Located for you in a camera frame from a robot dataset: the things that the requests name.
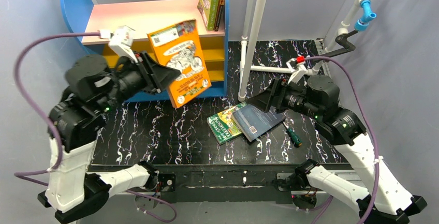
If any black pipe handle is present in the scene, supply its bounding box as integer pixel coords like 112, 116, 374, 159
312, 29, 359, 64

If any white pvc pipe frame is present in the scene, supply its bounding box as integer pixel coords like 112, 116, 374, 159
238, 0, 363, 101

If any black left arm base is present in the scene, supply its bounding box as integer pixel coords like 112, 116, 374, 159
135, 161, 176, 210

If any grey blue book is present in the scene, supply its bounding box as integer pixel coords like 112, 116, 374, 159
231, 104, 285, 142

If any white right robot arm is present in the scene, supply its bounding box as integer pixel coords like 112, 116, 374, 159
248, 75, 427, 223

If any green handled screwdriver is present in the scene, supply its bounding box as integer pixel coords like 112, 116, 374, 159
282, 122, 302, 147

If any blue pipe fitting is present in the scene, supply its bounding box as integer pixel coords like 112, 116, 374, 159
354, 0, 377, 32

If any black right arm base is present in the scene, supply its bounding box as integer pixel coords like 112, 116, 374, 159
272, 159, 319, 211

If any red hardcover book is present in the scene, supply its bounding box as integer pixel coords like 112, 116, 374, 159
213, 0, 225, 32

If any dark green storey treehouse book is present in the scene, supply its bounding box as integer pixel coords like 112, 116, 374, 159
207, 102, 246, 145

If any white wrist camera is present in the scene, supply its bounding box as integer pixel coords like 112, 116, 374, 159
98, 25, 139, 64
286, 56, 309, 84

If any orange cartoon book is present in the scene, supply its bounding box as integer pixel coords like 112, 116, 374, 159
148, 19, 212, 108

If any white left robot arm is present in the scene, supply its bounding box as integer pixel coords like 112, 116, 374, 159
38, 52, 181, 223

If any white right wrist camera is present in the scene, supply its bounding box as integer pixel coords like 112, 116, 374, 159
286, 56, 309, 84

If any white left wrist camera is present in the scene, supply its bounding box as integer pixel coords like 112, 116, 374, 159
98, 25, 139, 64

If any blue pink yellow bookshelf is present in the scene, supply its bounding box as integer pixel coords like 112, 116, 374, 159
60, 0, 229, 98

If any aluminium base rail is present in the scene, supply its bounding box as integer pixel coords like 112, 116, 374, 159
63, 169, 392, 224

